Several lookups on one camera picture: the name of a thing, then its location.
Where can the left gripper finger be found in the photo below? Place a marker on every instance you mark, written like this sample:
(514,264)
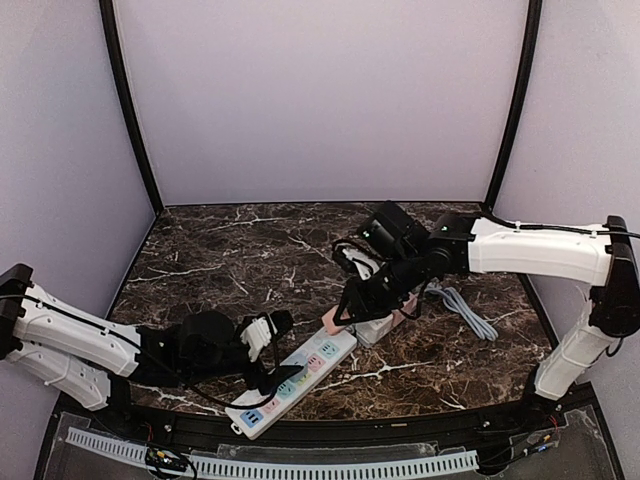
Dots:
(282,321)
(283,373)

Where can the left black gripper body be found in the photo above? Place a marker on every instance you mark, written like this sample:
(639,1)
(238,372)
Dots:
(257,373)

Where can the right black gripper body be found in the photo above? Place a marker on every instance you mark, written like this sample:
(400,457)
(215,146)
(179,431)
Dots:
(370,292)

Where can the white cube socket adapter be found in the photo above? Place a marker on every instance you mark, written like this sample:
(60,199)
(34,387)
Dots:
(369,333)

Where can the pink plug adapter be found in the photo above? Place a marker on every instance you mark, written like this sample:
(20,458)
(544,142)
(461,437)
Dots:
(329,324)

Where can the white multicolour power strip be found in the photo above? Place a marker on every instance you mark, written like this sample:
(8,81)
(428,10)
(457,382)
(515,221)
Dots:
(324,354)

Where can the blue plug adapter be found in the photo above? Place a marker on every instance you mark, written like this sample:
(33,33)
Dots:
(298,360)

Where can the pink cube socket adapter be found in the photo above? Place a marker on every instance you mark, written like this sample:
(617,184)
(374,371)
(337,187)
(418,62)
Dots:
(407,310)

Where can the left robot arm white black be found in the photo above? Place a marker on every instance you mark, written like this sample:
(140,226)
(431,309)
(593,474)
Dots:
(95,360)

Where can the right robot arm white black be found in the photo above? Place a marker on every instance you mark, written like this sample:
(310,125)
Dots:
(600,255)

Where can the small circuit board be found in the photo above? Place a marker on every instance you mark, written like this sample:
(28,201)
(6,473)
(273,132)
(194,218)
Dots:
(162,459)

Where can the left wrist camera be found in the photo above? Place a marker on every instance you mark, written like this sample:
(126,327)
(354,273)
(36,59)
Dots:
(257,333)

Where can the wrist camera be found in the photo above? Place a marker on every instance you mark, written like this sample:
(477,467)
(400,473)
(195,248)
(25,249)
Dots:
(354,260)
(257,333)

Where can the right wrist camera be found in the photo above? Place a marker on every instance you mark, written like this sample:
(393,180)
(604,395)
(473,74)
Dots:
(354,260)

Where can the slotted grey cable duct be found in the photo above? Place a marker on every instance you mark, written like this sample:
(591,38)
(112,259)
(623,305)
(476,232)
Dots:
(258,463)

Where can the black front rail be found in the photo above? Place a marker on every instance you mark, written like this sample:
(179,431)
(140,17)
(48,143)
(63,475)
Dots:
(175,421)

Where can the right black frame post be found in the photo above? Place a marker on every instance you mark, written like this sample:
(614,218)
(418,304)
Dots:
(521,83)

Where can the black frame post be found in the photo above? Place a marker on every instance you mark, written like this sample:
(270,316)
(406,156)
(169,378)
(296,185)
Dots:
(521,83)
(128,110)

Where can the left black frame post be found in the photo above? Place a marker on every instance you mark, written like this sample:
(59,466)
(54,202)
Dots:
(128,110)

